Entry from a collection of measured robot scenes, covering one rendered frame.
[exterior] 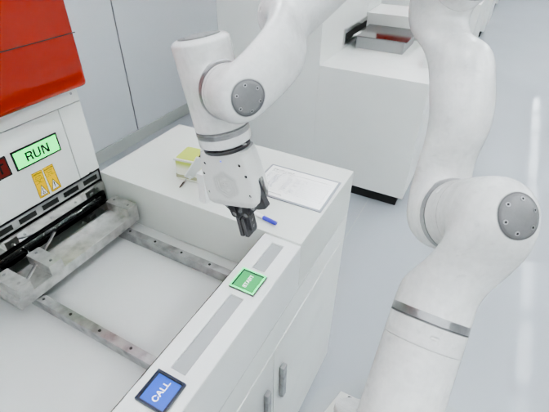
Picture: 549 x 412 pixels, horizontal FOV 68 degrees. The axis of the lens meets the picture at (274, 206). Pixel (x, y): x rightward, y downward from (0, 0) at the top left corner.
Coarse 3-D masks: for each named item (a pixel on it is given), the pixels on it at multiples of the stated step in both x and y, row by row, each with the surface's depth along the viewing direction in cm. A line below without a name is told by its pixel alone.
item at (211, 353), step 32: (256, 256) 87; (288, 256) 88; (224, 288) 80; (288, 288) 91; (192, 320) 74; (224, 320) 74; (256, 320) 78; (192, 352) 69; (224, 352) 69; (256, 352) 84; (192, 384) 64; (224, 384) 73
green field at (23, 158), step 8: (40, 144) 95; (48, 144) 97; (56, 144) 99; (16, 152) 91; (24, 152) 92; (32, 152) 94; (40, 152) 96; (48, 152) 97; (16, 160) 91; (24, 160) 93; (32, 160) 94
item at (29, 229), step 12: (84, 192) 109; (96, 192) 113; (60, 204) 105; (72, 204) 107; (96, 204) 116; (48, 216) 102; (84, 216) 112; (96, 216) 116; (24, 228) 97; (36, 228) 100; (60, 228) 108; (72, 228) 109; (0, 240) 93; (12, 240) 95; (60, 240) 107; (0, 252) 93; (12, 264) 97; (24, 264) 99
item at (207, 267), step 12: (132, 240) 111; (144, 240) 108; (156, 240) 108; (156, 252) 108; (168, 252) 105; (180, 252) 104; (192, 264) 103; (204, 264) 101; (216, 264) 101; (216, 276) 100
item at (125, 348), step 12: (36, 300) 91; (48, 300) 91; (48, 312) 92; (60, 312) 89; (72, 312) 89; (72, 324) 88; (84, 324) 86; (96, 324) 86; (96, 336) 85; (108, 336) 84; (120, 348) 82; (132, 348) 82; (132, 360) 82; (144, 360) 79
